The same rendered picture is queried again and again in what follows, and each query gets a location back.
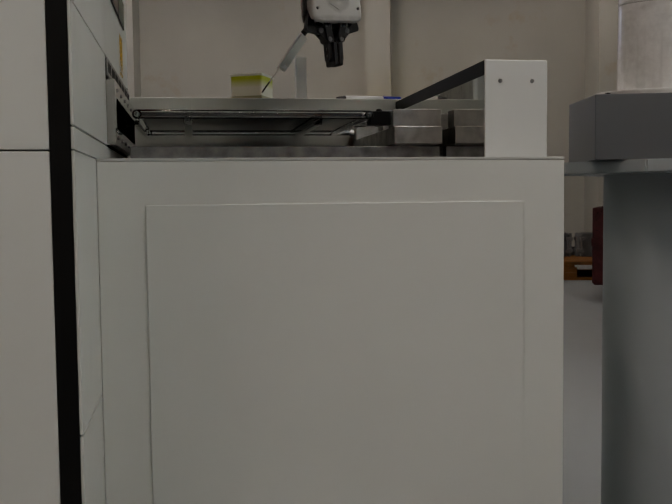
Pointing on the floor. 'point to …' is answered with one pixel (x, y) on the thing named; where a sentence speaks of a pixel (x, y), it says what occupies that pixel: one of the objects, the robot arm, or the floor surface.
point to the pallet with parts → (577, 256)
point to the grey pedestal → (635, 328)
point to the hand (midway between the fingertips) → (333, 55)
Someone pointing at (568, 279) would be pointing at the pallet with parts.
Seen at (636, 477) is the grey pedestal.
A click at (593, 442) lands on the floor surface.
